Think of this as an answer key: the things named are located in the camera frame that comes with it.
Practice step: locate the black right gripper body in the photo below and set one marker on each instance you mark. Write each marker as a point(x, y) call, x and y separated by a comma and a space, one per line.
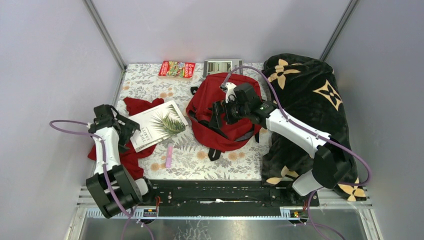
point(235, 112)

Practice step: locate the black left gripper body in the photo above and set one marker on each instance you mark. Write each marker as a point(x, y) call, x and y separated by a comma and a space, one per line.
point(124, 127)

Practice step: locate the white palm leaf book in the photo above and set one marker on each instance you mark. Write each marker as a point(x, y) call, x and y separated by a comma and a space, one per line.
point(157, 124)

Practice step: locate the red student backpack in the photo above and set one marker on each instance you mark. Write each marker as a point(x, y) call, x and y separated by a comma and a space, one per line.
point(199, 112)

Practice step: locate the grey photo cover book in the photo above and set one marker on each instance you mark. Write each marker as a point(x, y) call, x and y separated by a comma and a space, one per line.
point(215, 66)

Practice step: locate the red treehouse paperback book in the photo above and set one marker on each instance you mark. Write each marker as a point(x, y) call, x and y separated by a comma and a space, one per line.
point(177, 69)

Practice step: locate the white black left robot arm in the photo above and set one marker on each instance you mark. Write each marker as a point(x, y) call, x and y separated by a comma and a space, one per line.
point(112, 187)

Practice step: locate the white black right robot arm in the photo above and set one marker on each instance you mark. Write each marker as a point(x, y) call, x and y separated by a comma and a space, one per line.
point(331, 160)

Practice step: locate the red cloth garment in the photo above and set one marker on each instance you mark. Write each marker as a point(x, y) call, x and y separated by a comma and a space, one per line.
point(132, 155)

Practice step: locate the floral patterned table mat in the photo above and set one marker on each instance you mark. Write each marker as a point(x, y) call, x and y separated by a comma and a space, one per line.
point(190, 159)

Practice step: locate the pink marker pen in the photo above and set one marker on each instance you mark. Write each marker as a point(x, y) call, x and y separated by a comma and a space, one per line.
point(169, 155)

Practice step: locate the black blanket with tan flowers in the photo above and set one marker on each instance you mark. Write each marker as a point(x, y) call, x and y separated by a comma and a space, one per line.
point(307, 89)

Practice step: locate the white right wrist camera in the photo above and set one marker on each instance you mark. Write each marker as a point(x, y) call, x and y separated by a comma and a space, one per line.
point(229, 89)

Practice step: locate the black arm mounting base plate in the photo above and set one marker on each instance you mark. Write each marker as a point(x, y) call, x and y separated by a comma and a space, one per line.
point(214, 199)

